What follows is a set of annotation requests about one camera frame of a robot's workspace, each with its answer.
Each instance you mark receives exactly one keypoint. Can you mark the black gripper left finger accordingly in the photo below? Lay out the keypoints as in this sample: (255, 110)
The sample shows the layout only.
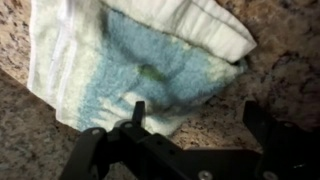
(90, 153)

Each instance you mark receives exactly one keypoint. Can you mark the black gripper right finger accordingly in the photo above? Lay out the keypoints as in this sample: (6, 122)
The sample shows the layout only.
(286, 146)

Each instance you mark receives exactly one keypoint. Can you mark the white and blue towel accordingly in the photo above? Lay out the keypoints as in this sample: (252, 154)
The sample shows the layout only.
(140, 66)

